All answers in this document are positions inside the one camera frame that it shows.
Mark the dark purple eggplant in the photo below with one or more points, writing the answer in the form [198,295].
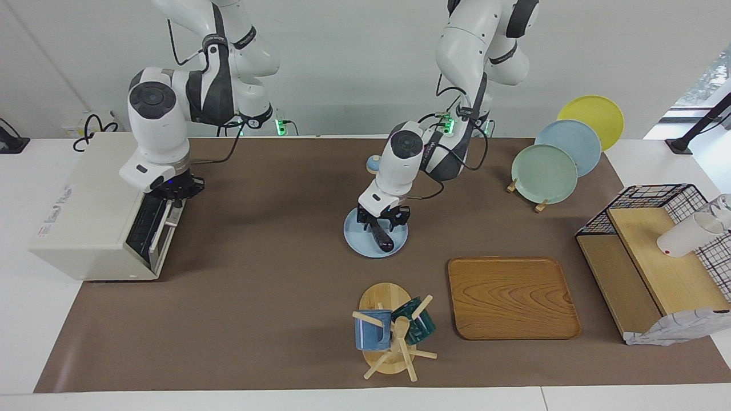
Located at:
[382,240]

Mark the wooden two-tier shelf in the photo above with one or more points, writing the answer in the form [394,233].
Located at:
[674,274]

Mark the pale blue plate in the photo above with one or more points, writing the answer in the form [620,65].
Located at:
[357,240]
[577,142]

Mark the clear glass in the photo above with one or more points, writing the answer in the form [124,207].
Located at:
[722,211]

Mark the green lit adapter box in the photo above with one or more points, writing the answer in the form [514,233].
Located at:
[446,124]
[282,127]

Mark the dark green mug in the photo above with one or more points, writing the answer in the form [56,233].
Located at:
[422,328]

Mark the black stand base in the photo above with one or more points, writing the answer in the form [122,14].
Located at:
[11,142]

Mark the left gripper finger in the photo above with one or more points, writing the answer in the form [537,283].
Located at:
[365,222]
[402,221]

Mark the brown table mat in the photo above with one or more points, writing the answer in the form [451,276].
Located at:
[257,285]

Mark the white cup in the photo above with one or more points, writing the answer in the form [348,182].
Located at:
[685,237]

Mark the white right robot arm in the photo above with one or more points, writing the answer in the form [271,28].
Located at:
[154,125]

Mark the beige toaster oven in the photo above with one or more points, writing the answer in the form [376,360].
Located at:
[85,217]

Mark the pale green plate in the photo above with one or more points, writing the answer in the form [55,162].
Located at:
[542,174]

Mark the rectangular wooden tray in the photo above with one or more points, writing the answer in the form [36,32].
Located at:
[514,297]

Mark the wooden mug tree stand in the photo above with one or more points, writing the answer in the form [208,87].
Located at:
[380,297]

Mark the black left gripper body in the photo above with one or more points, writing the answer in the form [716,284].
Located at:
[385,216]

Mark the yellow plate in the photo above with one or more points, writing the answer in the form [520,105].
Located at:
[599,114]

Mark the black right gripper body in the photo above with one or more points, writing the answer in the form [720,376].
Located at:
[174,187]

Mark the small blue lidded jar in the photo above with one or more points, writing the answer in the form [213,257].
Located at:
[372,165]

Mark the wooden plate rack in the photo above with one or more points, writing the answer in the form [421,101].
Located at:
[541,205]

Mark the blue mug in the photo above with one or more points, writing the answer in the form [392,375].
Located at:
[371,337]

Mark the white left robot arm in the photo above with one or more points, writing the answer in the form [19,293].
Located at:
[402,160]

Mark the window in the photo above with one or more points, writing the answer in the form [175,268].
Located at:
[708,80]

